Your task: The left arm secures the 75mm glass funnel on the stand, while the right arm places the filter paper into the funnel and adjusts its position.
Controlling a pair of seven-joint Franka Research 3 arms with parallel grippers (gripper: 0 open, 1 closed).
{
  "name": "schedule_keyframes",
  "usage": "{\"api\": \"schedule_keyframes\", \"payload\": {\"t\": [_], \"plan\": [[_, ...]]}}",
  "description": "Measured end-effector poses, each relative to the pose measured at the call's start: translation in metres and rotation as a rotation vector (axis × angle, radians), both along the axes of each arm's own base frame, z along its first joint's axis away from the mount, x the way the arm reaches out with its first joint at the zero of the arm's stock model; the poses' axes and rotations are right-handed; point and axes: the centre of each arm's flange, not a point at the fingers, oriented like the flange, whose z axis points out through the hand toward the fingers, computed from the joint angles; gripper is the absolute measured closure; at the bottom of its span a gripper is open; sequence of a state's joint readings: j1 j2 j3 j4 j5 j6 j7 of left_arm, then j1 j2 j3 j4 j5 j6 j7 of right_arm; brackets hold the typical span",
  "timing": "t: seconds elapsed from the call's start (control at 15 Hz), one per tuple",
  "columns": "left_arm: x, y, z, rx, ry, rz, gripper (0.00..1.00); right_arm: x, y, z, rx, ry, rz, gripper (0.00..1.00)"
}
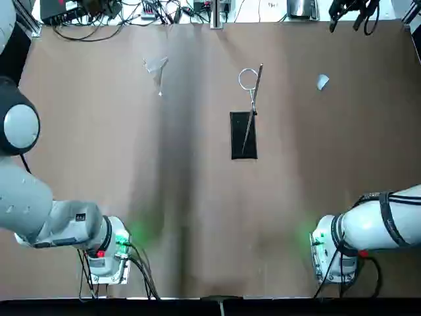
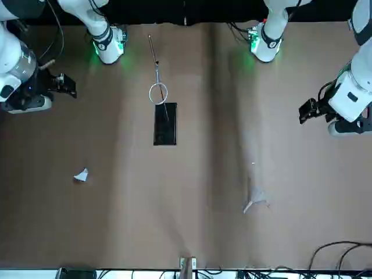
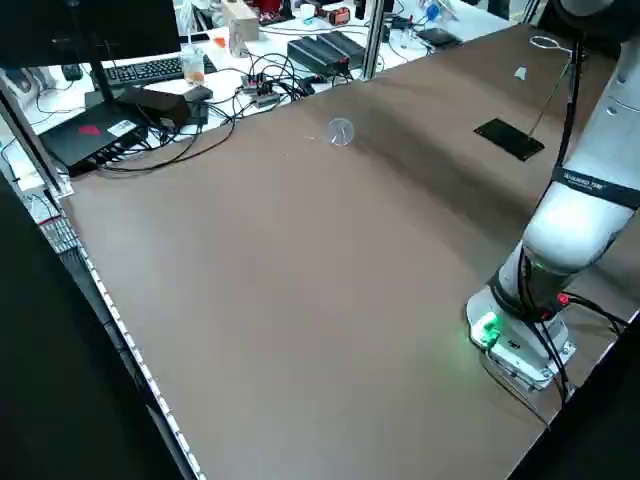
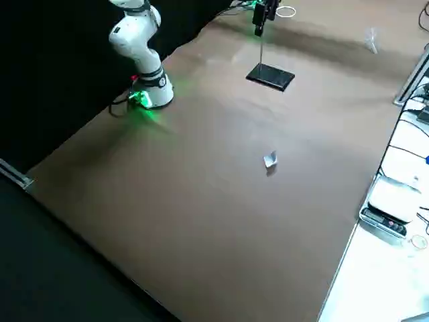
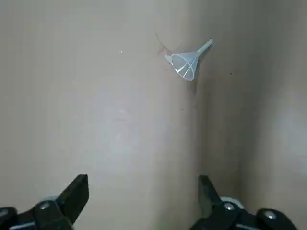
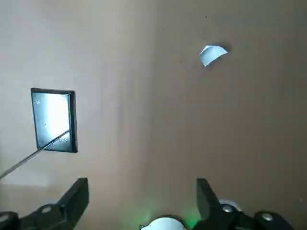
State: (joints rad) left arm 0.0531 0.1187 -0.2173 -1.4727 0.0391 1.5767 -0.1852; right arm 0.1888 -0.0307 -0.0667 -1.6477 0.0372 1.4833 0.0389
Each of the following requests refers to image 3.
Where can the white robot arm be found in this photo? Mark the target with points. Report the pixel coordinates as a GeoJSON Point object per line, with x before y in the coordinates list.
{"type": "Point", "coordinates": [565, 225]}

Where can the black monitor on stand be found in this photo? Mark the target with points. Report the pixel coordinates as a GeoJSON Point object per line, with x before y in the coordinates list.
{"type": "Point", "coordinates": [75, 25]}

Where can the grey usb hub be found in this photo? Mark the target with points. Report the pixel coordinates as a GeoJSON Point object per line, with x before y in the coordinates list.
{"type": "Point", "coordinates": [260, 90]}

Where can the black power supply box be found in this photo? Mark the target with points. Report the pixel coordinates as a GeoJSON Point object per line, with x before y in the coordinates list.
{"type": "Point", "coordinates": [312, 52]}
{"type": "Point", "coordinates": [345, 45]}

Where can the black power brick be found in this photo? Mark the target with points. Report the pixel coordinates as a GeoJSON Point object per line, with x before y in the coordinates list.
{"type": "Point", "coordinates": [160, 105]}

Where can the clear plastic drink cup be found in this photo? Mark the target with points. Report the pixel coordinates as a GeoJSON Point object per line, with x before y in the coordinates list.
{"type": "Point", "coordinates": [192, 62]}

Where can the red and black tool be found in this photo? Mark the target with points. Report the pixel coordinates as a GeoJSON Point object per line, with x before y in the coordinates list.
{"type": "Point", "coordinates": [335, 16]}

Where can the white cup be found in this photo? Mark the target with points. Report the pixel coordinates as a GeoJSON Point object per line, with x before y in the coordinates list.
{"type": "Point", "coordinates": [307, 13]}

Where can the brown cardboard box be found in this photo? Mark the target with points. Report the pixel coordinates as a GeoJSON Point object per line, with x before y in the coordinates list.
{"type": "Point", "coordinates": [240, 27]}

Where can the black flat case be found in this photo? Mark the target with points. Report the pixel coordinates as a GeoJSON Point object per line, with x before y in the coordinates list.
{"type": "Point", "coordinates": [439, 36]}

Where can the black keyboard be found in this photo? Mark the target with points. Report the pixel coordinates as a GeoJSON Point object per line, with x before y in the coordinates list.
{"type": "Point", "coordinates": [145, 70]}

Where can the black computer box red logo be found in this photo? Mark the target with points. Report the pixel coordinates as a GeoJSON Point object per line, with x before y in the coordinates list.
{"type": "Point", "coordinates": [85, 137]}

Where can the black computer mouse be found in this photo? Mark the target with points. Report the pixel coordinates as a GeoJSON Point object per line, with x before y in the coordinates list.
{"type": "Point", "coordinates": [72, 71]}

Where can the aluminium frame post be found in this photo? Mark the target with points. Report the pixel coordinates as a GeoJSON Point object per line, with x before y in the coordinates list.
{"type": "Point", "coordinates": [375, 40]}

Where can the aluminium frame profile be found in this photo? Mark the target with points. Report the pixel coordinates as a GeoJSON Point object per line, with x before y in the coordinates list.
{"type": "Point", "coordinates": [30, 140]}

